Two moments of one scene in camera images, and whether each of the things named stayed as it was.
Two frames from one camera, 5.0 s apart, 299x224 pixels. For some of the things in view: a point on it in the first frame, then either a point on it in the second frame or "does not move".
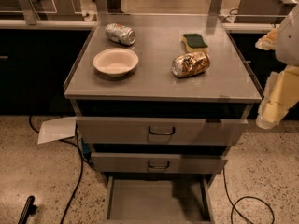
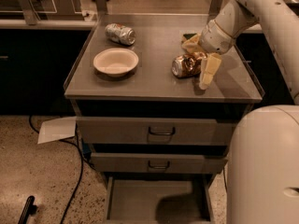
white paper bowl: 116,62 does not move
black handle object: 29,208 does not move
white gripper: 289,44 to 215,38
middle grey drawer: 157,162 does not move
